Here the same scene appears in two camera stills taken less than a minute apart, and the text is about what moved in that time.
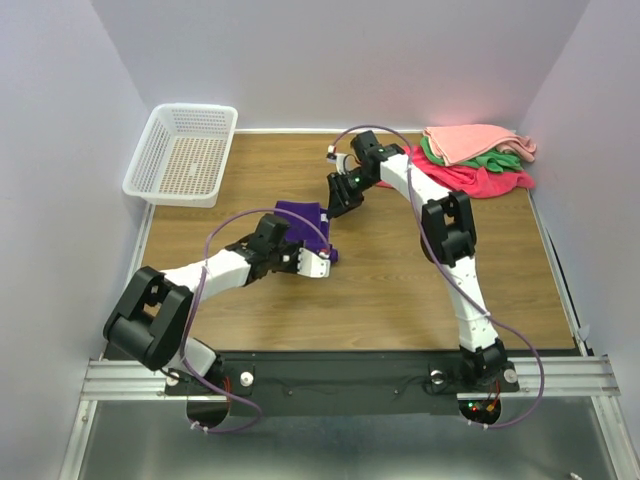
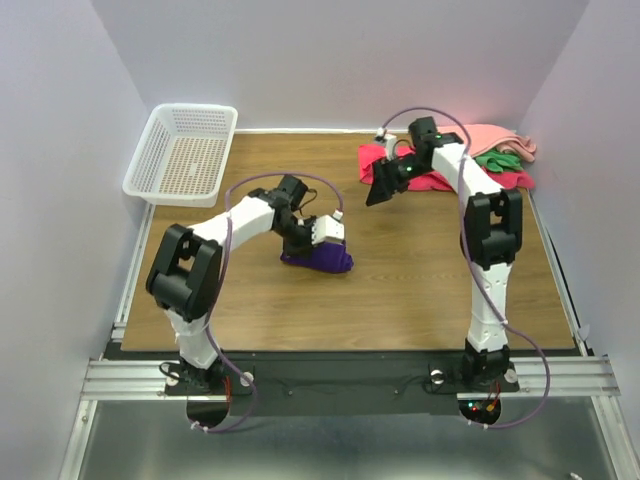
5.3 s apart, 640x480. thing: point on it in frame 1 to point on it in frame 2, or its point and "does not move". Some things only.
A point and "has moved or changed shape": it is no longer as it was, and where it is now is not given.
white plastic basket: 180,153 does not move
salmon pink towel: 455,143 does not move
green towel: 496,161 does not move
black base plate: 339,384 does not move
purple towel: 301,231 has moved or changed shape
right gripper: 340,200 to 384,182
